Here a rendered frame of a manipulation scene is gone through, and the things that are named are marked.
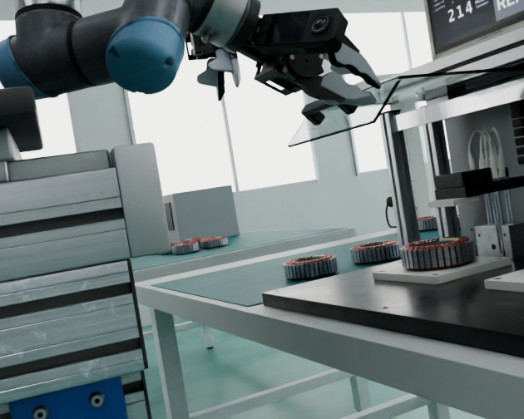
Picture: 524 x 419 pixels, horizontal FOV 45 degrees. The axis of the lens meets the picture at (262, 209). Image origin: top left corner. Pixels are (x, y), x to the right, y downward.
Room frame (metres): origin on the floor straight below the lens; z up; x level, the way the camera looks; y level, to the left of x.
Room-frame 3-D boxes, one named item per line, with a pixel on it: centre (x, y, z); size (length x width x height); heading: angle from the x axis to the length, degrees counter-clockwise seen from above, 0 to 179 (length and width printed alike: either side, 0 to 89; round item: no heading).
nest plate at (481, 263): (0.99, -0.26, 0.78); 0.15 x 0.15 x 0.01; 26
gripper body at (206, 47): (1.32, 0.05, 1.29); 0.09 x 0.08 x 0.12; 108
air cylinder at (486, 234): (1.05, -0.39, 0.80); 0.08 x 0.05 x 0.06; 26
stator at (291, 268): (1.32, -0.08, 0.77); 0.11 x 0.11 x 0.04
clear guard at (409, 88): (1.01, -0.26, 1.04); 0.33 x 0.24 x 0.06; 116
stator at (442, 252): (0.99, -0.26, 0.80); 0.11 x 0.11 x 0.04
